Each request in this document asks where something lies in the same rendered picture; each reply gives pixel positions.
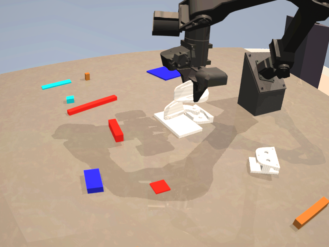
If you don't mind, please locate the red rectangular block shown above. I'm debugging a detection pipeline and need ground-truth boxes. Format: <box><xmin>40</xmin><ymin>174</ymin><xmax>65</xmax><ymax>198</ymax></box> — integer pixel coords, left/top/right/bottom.
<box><xmin>108</xmin><ymin>119</ymin><xmax>124</xmax><ymax>142</ymax></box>

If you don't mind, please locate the small cyan cube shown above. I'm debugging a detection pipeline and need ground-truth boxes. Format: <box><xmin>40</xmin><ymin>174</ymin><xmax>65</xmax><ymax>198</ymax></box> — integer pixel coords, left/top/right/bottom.
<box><xmin>66</xmin><ymin>96</ymin><xmax>74</xmax><ymax>104</ymax></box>

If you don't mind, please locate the blue flat square plate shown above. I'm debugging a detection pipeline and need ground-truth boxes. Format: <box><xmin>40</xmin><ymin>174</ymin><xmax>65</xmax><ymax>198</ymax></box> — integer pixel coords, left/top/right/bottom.
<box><xmin>146</xmin><ymin>66</ymin><xmax>181</xmax><ymax>81</ymax></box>

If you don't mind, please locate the red flat square plate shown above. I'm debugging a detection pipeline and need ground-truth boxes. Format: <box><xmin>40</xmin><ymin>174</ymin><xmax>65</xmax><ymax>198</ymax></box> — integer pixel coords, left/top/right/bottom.
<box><xmin>150</xmin><ymin>180</ymin><xmax>170</xmax><ymax>194</ymax></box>

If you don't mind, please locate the blue rectangular block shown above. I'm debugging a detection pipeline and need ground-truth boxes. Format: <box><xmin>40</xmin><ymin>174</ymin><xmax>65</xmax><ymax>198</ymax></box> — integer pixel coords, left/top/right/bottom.
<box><xmin>84</xmin><ymin>169</ymin><xmax>104</xmax><ymax>194</ymax></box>

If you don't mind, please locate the cyan flat rectangular plate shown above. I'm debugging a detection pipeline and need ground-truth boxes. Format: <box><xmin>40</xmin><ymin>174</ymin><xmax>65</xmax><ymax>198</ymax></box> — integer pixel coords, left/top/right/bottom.
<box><xmin>42</xmin><ymin>79</ymin><xmax>71</xmax><ymax>90</ymax></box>

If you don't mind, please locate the long red bar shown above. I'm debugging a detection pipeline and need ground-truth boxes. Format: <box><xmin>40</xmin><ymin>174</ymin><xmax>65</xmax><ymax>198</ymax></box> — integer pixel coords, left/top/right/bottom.
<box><xmin>67</xmin><ymin>95</ymin><xmax>117</xmax><ymax>116</ymax></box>

